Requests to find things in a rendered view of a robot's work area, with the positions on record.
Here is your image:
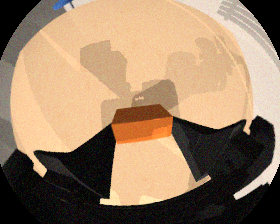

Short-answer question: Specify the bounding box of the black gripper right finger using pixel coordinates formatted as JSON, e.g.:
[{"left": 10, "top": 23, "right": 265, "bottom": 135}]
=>
[{"left": 171, "top": 116, "right": 246, "bottom": 181}]

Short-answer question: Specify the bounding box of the orange block with dark square mark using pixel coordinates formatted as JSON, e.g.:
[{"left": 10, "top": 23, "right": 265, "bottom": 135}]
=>
[{"left": 111, "top": 104, "right": 172, "bottom": 144}]

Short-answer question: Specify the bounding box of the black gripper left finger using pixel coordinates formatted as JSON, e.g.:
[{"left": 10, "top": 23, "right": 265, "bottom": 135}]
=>
[{"left": 32, "top": 123, "right": 116, "bottom": 200}]

